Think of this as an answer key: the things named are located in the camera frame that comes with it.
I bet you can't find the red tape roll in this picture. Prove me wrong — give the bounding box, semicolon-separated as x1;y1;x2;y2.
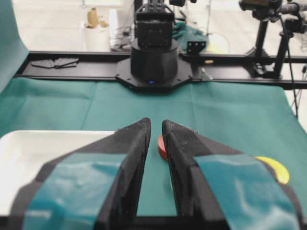
158;135;168;161

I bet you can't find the black mounting rail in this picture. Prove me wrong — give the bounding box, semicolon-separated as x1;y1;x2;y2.
15;52;307;91

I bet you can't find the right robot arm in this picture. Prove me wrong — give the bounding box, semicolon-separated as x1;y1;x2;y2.
116;0;192;90

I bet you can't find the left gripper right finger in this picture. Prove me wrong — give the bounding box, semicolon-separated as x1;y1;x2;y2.
162;120;305;230

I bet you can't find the black tripod stand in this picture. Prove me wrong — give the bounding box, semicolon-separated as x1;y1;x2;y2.
238;0;307;79

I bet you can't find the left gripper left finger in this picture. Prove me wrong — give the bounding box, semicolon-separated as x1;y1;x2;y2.
11;118;151;230

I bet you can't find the yellow tape roll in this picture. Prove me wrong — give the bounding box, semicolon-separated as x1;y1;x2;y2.
255;156;290;184

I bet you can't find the green backdrop cloth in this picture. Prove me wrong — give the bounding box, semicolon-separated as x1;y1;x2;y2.
0;0;29;91

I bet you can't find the white plastic case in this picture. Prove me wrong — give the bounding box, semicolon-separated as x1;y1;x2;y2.
0;130;113;216

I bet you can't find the green table cloth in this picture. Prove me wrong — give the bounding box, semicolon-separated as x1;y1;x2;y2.
0;78;307;216

